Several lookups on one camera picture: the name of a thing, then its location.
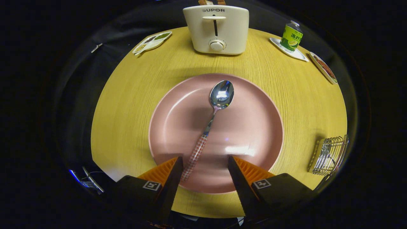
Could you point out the silver clip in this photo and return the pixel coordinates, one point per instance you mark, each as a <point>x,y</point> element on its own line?
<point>96,47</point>

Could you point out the perforated metal tray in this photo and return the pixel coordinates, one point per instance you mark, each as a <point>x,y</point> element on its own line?
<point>327,156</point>

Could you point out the white toaster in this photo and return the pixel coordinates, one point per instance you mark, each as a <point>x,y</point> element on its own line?
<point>232,31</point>

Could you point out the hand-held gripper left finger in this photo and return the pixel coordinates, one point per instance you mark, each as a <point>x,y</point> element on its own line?
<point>170,190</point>

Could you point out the brown meat piece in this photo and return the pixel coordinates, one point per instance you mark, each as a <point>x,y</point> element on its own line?
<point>326,68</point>

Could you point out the laptop computer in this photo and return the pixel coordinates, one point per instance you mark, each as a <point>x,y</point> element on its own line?
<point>95,186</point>

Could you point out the white divided condiment dish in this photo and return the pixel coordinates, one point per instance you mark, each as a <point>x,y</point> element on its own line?
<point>149,43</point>

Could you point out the white food plate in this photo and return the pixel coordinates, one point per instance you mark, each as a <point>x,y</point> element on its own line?
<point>321,73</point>

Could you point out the green tea bottle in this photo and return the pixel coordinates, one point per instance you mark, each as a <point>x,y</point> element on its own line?
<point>291,38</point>

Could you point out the white square coaster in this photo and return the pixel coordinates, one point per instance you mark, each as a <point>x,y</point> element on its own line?
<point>300,55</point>

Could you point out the pink plate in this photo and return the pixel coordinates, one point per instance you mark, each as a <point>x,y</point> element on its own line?
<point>248,127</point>

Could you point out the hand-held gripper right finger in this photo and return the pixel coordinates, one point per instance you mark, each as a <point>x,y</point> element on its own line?
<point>243,190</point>

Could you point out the bread slice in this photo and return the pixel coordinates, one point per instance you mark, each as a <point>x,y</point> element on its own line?
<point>202,2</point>
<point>221,2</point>

